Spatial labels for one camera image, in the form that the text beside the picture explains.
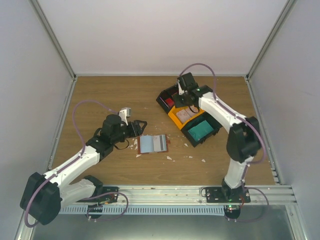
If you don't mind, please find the yellow plastic bin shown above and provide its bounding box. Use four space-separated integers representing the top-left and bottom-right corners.
168 106 205 130

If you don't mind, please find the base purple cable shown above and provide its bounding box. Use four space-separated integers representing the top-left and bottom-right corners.
224 187 271 223
86 191 130 223

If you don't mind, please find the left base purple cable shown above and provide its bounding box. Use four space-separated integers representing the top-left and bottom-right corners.
86 191 130 223

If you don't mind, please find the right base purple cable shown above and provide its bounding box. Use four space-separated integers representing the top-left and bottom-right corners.
224 187 271 223

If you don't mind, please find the black bin with teal cards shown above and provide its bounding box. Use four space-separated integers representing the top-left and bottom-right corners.
181 112 222 148

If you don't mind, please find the aluminium front rail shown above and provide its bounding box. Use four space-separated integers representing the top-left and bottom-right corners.
118 185 297 206

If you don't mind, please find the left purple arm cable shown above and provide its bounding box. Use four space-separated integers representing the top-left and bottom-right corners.
23 99 115 228

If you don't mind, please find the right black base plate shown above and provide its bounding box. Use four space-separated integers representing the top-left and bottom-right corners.
200 186 251 204

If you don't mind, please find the black bin with red cards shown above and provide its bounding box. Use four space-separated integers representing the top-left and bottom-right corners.
156 85 179 114

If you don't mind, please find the teal card stack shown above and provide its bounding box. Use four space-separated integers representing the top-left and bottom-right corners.
188 120 214 141

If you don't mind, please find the grey slotted cable duct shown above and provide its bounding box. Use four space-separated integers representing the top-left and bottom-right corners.
58 203 226 216

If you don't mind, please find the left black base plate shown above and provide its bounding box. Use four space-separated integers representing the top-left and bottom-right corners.
77 186 119 205

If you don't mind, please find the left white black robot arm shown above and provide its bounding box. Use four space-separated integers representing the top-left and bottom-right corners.
20 114 148 228

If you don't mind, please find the brown leather card holder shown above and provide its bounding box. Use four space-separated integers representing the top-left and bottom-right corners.
137 134 171 155

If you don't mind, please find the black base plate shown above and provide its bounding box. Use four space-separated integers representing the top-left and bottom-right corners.
200 186 251 204
77 186 119 205

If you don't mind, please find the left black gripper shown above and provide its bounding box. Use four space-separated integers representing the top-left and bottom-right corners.
112 119 147 144

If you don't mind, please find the lower red card stack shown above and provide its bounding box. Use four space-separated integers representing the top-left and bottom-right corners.
165 98 175 108

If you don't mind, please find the white patterned card stack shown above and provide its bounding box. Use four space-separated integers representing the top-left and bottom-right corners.
175 108 196 124

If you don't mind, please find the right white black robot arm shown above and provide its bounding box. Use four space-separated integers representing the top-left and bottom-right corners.
173 72 263 203

